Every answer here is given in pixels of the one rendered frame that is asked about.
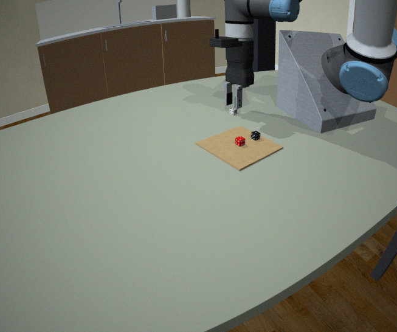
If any tan mat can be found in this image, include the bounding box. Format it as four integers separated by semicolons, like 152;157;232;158
195;126;283;171

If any red die with white pips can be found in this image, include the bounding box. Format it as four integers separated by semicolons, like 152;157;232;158
235;136;245;147

